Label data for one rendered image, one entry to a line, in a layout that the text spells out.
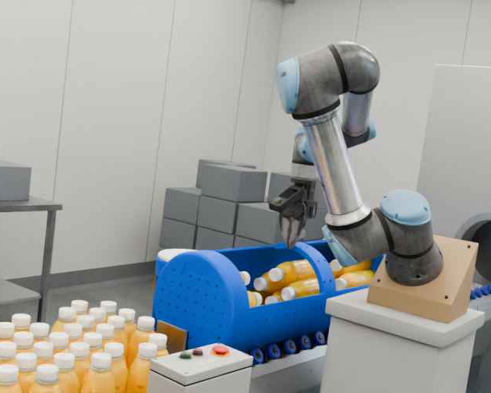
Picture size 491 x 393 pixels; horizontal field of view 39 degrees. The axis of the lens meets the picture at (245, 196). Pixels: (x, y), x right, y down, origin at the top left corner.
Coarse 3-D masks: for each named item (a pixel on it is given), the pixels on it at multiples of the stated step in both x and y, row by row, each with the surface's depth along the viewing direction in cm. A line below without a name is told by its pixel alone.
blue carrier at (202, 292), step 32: (192, 256) 177; (224, 256) 199; (256, 256) 213; (288, 256) 228; (320, 256) 206; (160, 288) 185; (192, 288) 177; (224, 288) 170; (320, 288) 200; (352, 288) 212; (192, 320) 177; (224, 320) 170; (256, 320) 176; (288, 320) 188; (320, 320) 203
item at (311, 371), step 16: (480, 336) 316; (480, 352) 331; (288, 368) 196; (304, 368) 201; (320, 368) 207; (256, 384) 184; (272, 384) 189; (288, 384) 195; (304, 384) 200; (320, 384) 207
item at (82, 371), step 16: (0, 336) 144; (16, 352) 139; (32, 352) 141; (32, 368) 130; (64, 368) 131; (80, 368) 137; (96, 368) 134; (0, 384) 121; (16, 384) 123; (32, 384) 125; (48, 384) 124; (64, 384) 130; (80, 384) 137; (96, 384) 132; (112, 384) 134
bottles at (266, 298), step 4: (260, 292) 211; (264, 292) 212; (276, 292) 207; (280, 292) 207; (264, 296) 212; (268, 296) 213; (272, 296) 204; (276, 296) 205; (280, 296) 205; (264, 300) 212; (268, 300) 204; (272, 300) 204; (276, 300) 204; (280, 300) 205; (284, 300) 205; (264, 304) 212
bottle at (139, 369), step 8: (136, 360) 143; (144, 360) 143; (136, 368) 142; (144, 368) 142; (128, 376) 144; (136, 376) 142; (144, 376) 142; (128, 384) 144; (136, 384) 142; (144, 384) 142; (128, 392) 143; (136, 392) 142; (144, 392) 142
